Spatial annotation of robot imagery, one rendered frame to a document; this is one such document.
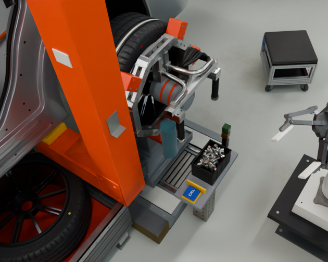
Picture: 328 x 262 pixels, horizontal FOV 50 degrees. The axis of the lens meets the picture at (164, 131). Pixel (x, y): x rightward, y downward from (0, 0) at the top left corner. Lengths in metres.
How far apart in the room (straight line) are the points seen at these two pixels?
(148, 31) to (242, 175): 1.29
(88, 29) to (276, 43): 2.16
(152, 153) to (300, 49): 1.46
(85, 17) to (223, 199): 1.70
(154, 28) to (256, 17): 2.31
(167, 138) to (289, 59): 1.39
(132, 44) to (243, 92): 1.60
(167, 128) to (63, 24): 0.96
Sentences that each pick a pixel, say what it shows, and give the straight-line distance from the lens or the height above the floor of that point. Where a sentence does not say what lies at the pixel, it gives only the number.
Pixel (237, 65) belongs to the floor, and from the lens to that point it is 3.35.
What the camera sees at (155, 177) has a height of 0.17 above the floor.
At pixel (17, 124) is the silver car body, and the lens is 1.84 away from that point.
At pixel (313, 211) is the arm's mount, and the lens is 2.08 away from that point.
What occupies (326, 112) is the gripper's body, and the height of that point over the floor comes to 1.38.
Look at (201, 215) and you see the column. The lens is 2.34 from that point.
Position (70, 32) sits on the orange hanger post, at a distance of 1.07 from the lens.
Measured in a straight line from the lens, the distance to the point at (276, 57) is 2.94.
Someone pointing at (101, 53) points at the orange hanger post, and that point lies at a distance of 1.19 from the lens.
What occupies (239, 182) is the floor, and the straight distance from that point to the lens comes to 2.54.
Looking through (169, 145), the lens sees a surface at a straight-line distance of 1.95.
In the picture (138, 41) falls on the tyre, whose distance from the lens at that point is 1.70.
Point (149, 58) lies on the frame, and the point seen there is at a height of 1.12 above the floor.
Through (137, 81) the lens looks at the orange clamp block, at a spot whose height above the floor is 1.08.
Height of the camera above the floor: 2.17
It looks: 51 degrees down
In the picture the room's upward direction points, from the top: 6 degrees counter-clockwise
